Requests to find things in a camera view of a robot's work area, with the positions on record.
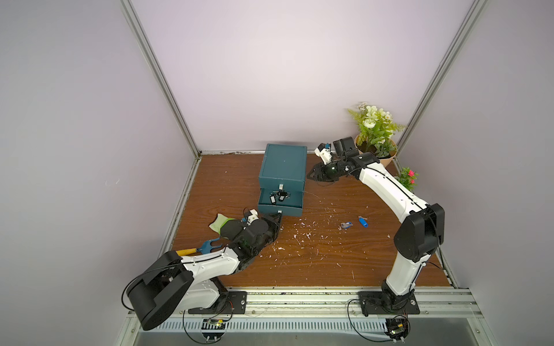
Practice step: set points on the teal drawer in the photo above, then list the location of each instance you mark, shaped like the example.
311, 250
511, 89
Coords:
270, 202

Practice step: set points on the teal garden hand rake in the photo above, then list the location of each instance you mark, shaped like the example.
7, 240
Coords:
206, 248

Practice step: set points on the large white-flower potted plant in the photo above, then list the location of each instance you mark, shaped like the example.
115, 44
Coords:
376, 129

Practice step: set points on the small pink-flower potted plant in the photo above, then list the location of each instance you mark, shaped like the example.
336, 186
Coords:
407, 178

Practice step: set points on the electronics board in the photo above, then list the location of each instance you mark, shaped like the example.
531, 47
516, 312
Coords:
398, 328
213, 330

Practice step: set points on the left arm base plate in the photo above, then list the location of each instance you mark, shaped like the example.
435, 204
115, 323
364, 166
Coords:
231, 302

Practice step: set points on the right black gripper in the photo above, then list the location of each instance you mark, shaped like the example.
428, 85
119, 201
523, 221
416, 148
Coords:
327, 171

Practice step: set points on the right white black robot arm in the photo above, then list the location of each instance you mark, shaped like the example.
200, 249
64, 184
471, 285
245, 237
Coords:
421, 230

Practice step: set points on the right electronics board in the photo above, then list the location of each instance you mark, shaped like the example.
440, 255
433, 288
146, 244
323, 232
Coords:
398, 328

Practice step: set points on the left electronics board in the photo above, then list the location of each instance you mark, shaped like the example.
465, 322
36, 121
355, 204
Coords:
213, 330

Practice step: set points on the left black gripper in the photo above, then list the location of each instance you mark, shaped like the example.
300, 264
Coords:
269, 222

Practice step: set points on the aluminium front rail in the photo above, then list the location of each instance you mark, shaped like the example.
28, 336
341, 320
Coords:
341, 302

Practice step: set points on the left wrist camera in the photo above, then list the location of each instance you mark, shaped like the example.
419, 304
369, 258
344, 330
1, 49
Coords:
250, 216

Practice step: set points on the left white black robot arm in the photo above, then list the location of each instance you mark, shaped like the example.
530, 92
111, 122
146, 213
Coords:
177, 281

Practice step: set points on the teal three-drawer cabinet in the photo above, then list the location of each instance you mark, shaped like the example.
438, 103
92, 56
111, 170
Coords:
284, 165

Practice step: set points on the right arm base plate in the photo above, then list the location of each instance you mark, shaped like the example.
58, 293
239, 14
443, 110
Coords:
385, 302

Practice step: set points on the black green work glove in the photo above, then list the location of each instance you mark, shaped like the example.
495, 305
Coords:
227, 228

